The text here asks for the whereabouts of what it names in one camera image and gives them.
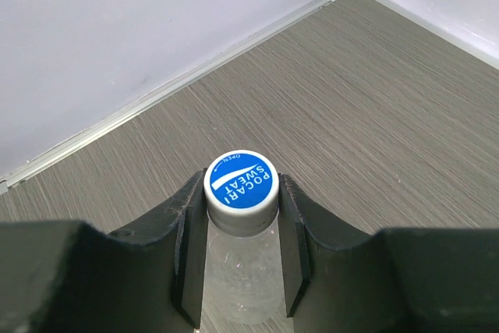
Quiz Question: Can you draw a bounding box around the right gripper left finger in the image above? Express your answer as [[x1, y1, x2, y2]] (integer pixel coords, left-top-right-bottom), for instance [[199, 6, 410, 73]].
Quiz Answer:
[[1, 172, 207, 332]]

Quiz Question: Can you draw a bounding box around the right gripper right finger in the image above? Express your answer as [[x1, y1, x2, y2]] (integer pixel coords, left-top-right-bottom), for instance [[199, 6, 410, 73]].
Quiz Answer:
[[278, 174, 498, 332]]

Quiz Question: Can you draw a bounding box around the clear unlabelled plastic bottle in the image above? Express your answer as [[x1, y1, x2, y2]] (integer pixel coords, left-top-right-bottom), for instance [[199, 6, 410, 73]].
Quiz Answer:
[[204, 222, 284, 324]]

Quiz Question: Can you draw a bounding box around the white blue bottle cap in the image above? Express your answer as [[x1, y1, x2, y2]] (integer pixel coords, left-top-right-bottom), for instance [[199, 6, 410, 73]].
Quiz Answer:
[[203, 150, 279, 238]]

